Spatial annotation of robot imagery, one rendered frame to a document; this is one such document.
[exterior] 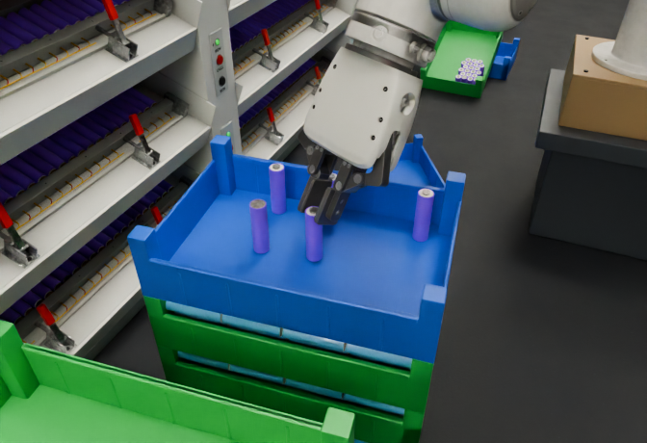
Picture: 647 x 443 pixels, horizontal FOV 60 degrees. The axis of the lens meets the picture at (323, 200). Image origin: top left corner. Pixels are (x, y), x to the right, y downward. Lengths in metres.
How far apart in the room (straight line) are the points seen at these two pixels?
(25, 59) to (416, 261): 0.58
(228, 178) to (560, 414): 0.66
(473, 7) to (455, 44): 1.58
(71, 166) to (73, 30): 0.21
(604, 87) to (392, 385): 0.77
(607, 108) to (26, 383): 1.03
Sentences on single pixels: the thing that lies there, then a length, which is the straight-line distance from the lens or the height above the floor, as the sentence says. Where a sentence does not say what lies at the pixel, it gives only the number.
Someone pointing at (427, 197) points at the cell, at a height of 0.47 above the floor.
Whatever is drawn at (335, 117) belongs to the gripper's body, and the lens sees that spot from 0.55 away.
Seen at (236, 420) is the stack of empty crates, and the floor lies 0.43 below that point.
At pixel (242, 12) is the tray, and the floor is 0.46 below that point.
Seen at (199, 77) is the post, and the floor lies 0.39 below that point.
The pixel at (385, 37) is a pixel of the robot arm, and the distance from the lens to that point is 0.52.
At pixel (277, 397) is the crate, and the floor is 0.28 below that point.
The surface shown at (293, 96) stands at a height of 0.13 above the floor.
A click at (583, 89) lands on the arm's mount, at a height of 0.36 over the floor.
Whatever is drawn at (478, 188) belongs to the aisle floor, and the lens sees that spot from 1.47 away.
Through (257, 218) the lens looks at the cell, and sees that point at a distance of 0.59.
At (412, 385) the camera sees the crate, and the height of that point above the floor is 0.36.
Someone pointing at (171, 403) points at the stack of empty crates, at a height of 0.43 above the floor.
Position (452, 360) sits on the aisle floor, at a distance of 1.06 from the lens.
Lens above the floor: 0.83
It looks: 37 degrees down
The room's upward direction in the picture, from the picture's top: straight up
